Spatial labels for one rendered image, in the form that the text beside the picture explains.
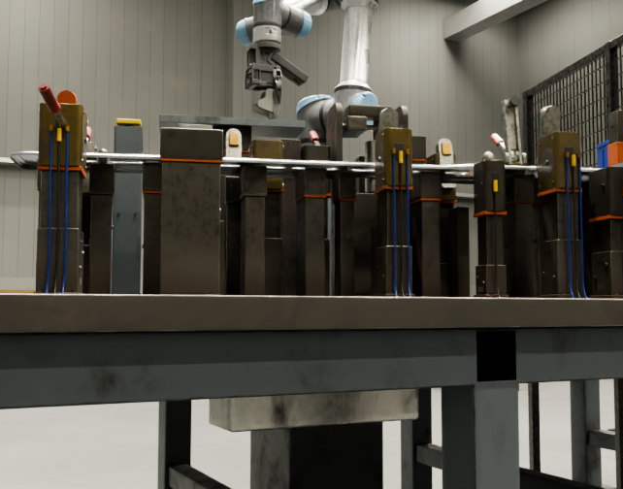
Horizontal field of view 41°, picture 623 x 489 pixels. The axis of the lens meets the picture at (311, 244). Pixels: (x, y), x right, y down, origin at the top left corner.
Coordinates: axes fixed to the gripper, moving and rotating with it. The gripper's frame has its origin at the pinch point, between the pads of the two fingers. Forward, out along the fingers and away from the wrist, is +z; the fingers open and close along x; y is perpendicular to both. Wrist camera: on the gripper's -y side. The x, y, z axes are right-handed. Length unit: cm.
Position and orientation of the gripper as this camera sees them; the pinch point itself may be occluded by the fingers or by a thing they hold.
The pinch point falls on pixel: (274, 120)
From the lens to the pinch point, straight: 219.8
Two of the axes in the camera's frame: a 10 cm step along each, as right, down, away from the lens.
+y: -9.4, -0.3, -3.4
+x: 3.4, -0.7, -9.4
